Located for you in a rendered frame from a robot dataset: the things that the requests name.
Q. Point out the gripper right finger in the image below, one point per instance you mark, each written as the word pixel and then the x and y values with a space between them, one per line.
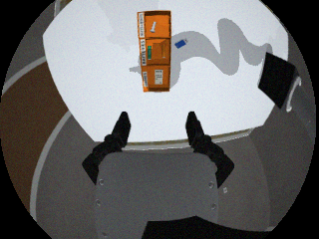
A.
pixel 202 143

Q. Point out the brown three-compartment tray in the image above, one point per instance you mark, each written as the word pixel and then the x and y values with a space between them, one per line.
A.
pixel 162 35

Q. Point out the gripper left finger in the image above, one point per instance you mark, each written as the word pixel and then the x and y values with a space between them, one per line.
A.
pixel 112 143

